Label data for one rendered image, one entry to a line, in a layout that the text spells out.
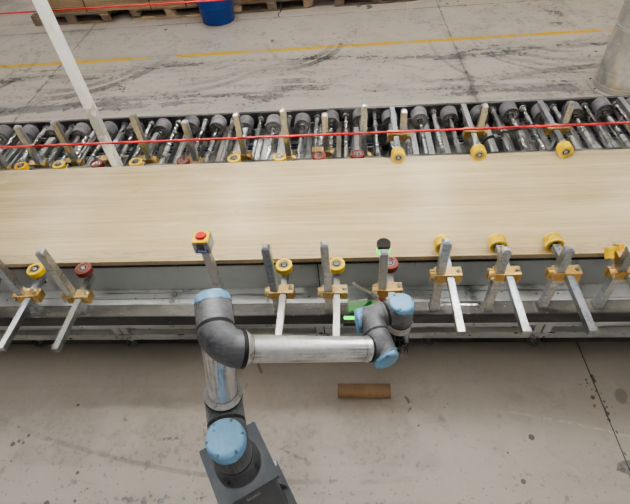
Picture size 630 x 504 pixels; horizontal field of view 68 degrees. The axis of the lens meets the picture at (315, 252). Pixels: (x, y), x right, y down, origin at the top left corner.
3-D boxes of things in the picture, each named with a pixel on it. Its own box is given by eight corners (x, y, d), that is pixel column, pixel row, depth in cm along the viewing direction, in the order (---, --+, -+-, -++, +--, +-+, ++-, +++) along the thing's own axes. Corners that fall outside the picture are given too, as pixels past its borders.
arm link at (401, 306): (383, 294, 169) (409, 287, 171) (382, 314, 179) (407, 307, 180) (392, 314, 163) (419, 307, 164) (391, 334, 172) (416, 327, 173)
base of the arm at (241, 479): (268, 471, 188) (265, 463, 180) (225, 497, 182) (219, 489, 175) (250, 431, 199) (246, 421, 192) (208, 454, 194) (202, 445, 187)
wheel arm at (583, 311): (595, 335, 182) (599, 329, 179) (586, 335, 182) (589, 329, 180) (556, 242, 216) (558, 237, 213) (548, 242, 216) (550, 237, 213)
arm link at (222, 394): (208, 435, 187) (188, 325, 135) (204, 395, 199) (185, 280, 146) (246, 427, 191) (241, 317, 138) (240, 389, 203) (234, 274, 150)
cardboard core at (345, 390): (391, 394, 261) (337, 393, 263) (390, 400, 267) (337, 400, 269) (390, 381, 266) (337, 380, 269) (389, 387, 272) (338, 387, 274)
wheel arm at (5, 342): (8, 352, 210) (2, 347, 207) (0, 352, 211) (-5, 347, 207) (48, 277, 240) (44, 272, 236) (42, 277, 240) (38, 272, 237)
